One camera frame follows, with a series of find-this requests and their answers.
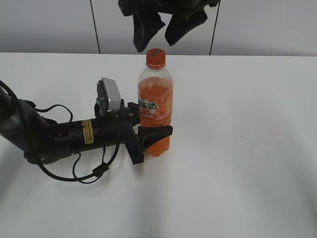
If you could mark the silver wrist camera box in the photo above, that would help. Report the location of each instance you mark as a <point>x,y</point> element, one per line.
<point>108,96</point>

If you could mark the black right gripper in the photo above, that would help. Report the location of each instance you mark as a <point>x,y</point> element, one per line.
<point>147,21</point>

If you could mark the orange bottle cap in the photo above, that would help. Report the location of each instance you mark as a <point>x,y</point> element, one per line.
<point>155,58</point>

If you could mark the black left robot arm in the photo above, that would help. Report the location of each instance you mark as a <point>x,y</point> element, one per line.
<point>53,141</point>

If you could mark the orange soda bottle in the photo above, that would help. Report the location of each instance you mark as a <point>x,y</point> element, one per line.
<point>155,97</point>

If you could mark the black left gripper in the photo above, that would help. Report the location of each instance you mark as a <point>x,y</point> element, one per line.
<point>117,127</point>

